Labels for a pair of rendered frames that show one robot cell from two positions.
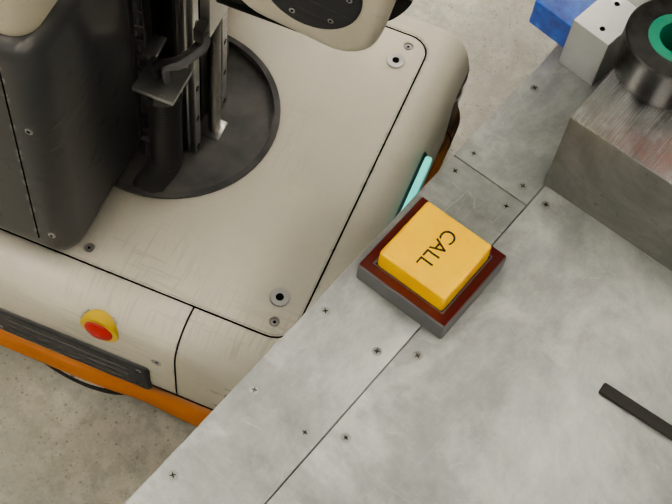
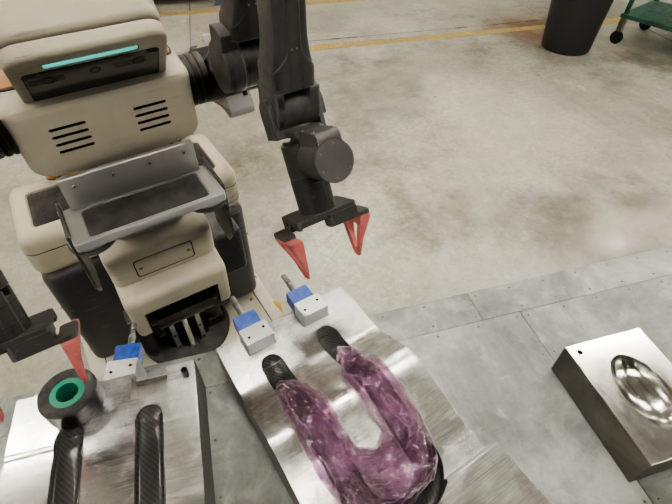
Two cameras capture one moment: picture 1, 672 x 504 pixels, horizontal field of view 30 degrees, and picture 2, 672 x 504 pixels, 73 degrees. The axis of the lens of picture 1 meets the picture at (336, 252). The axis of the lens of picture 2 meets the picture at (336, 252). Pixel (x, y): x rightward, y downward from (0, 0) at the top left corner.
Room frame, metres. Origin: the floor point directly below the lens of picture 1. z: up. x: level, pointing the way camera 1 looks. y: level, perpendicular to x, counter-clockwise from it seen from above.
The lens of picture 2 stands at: (0.67, -0.72, 1.53)
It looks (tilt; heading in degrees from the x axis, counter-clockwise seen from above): 46 degrees down; 44
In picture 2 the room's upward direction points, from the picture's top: straight up
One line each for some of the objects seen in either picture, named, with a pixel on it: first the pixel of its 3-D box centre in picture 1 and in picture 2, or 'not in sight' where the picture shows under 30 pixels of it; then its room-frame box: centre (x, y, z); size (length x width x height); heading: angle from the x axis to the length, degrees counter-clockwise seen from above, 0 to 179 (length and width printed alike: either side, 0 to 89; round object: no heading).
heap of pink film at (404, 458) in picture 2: not in sight; (356, 416); (0.90, -0.54, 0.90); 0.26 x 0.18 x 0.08; 77
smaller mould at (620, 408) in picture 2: not in sight; (634, 399); (1.26, -0.83, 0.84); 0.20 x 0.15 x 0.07; 59
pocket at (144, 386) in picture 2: not in sight; (152, 388); (0.72, -0.27, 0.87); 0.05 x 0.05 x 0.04; 59
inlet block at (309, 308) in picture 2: not in sight; (298, 296); (1.02, -0.29, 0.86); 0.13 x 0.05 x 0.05; 77
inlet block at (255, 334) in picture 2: not in sight; (246, 322); (0.91, -0.26, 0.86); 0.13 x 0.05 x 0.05; 77
